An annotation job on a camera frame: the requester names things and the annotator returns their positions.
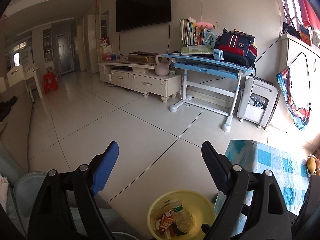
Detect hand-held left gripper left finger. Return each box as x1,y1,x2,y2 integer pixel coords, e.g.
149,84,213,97
27,141,120,240

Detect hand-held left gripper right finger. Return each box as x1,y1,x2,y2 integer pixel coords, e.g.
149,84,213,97
201,140,293,240

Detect clear plastic bottle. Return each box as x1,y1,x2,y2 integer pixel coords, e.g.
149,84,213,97
172,199,196,233

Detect yellow trash bin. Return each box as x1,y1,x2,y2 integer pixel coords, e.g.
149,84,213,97
147,189,216,240

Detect red white snack wrapper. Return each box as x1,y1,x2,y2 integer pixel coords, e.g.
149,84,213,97
156,211,177,238

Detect blue checked tablecloth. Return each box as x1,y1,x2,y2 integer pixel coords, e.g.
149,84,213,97
214,139,312,217

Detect dark wicker fruit bowl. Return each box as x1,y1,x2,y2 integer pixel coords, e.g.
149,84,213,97
306,155,320,176

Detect white television cabinet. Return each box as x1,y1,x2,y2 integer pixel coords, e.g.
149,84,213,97
98,59,182,103

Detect blue study desk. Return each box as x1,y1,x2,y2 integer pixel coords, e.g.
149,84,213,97
161,52,254,132

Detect red plastic stool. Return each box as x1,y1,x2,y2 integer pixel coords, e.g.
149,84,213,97
42,72,59,94

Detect colourful hanging bag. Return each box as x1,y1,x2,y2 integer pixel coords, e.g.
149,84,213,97
276,52,313,131

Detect pink kettlebell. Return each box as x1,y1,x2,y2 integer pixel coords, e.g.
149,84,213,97
154,54,172,77

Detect dark cloth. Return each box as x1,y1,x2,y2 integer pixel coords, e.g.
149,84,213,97
0,96,18,123

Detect brown flat box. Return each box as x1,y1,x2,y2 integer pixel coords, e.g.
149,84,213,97
127,51,157,63

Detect red gift boxes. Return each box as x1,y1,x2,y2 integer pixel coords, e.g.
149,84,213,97
100,37,117,62

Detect open green workbook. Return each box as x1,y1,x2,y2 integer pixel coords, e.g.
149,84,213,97
180,45,214,55

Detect white dining chair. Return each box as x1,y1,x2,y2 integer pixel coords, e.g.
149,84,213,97
6,64,43,103

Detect dark striped backpack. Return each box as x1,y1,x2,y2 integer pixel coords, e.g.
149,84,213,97
214,29,257,67

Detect row of books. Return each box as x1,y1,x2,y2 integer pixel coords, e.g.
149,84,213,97
179,17,215,46

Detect white storage cabinet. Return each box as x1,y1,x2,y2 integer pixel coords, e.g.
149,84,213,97
280,34,320,130

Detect pink plush toy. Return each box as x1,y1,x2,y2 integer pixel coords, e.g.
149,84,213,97
195,21,217,30

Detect black bag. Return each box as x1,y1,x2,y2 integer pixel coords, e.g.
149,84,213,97
282,22,300,39

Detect colourful picture box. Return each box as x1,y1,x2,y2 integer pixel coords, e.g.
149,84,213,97
300,25,313,46

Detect window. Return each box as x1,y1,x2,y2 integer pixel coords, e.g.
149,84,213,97
275,0,304,30

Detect wall television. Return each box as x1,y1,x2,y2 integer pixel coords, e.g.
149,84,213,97
115,0,172,32

